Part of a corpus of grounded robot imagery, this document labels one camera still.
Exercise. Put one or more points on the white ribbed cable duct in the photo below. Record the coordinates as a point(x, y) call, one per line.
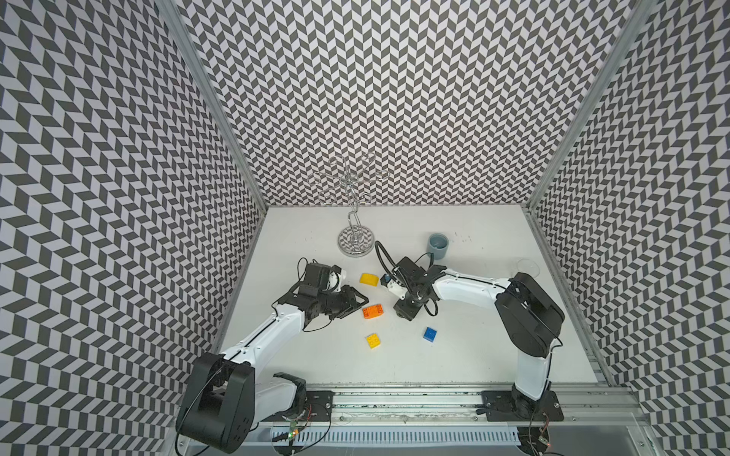
point(388, 437)

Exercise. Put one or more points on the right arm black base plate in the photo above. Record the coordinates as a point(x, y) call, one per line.
point(496, 407)

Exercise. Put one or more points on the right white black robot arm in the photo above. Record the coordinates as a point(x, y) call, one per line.
point(531, 318)

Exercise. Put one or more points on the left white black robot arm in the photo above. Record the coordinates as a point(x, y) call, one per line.
point(225, 396)

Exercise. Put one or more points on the blue lego brick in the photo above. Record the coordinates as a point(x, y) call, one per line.
point(430, 334)

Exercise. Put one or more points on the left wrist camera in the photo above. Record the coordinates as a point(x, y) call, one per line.
point(320, 279)

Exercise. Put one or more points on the small yellow lego brick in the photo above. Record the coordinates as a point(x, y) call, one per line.
point(373, 341)

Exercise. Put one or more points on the chrome mug tree stand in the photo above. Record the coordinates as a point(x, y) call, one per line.
point(356, 240)

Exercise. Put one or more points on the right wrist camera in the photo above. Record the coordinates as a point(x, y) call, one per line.
point(394, 286)

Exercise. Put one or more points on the clear glass cup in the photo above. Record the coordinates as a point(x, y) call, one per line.
point(528, 266)

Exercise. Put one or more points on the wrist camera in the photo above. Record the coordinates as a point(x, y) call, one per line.
point(320, 279)
point(394, 286)

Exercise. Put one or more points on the grey-blue ceramic cup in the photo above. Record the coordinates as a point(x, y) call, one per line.
point(437, 246)

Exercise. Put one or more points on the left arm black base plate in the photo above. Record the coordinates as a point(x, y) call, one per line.
point(313, 405)

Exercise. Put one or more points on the yellow curved lego brick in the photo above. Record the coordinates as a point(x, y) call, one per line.
point(369, 279)

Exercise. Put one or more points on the orange lego brick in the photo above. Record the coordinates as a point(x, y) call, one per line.
point(373, 311)

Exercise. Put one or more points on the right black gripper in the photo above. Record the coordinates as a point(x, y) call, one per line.
point(405, 312)

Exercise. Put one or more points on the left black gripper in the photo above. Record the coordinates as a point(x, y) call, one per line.
point(349, 298)

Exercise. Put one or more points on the aluminium front rail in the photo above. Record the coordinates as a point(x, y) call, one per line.
point(590, 405)

